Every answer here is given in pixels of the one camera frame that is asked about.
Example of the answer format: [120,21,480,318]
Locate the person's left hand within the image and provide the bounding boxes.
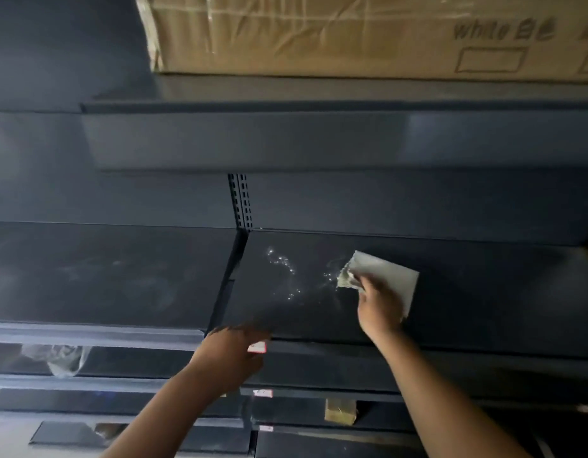
[187,326,271,395]

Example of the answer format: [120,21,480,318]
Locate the person's right hand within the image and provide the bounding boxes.
[356,274,405,341]

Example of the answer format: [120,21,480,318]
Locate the white cleaning cloth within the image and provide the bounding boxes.
[337,251,420,318]

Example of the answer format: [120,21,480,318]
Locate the person's right forearm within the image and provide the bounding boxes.
[376,327,530,458]

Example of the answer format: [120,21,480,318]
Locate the person's left forearm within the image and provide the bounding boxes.
[100,363,237,458]

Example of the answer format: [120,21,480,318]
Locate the dark metal shelf board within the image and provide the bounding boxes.
[0,343,247,394]
[0,221,242,351]
[250,396,419,432]
[80,73,588,173]
[221,229,588,360]

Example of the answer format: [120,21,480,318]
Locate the small tan box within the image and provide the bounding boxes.
[324,399,358,426]

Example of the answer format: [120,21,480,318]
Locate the perforated metal shelf upright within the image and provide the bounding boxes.
[228,173,254,231]

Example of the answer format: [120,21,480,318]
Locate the clear plastic bag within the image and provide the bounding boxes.
[21,344,90,378]

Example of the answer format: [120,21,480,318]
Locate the brown cardboard box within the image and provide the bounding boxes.
[135,0,588,83]

